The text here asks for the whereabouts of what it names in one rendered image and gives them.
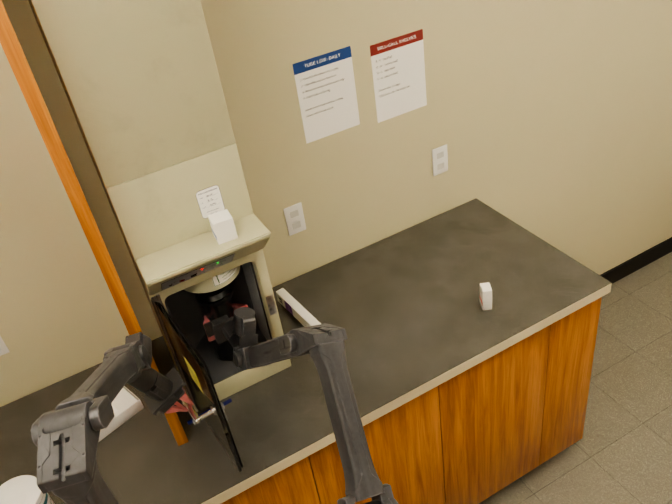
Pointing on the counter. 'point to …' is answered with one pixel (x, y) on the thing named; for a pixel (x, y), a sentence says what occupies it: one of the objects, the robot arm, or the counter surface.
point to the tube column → (137, 81)
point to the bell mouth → (215, 282)
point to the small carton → (223, 226)
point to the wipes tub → (23, 491)
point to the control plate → (197, 272)
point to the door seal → (214, 392)
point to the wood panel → (72, 187)
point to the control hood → (200, 253)
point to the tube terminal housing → (240, 205)
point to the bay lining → (184, 312)
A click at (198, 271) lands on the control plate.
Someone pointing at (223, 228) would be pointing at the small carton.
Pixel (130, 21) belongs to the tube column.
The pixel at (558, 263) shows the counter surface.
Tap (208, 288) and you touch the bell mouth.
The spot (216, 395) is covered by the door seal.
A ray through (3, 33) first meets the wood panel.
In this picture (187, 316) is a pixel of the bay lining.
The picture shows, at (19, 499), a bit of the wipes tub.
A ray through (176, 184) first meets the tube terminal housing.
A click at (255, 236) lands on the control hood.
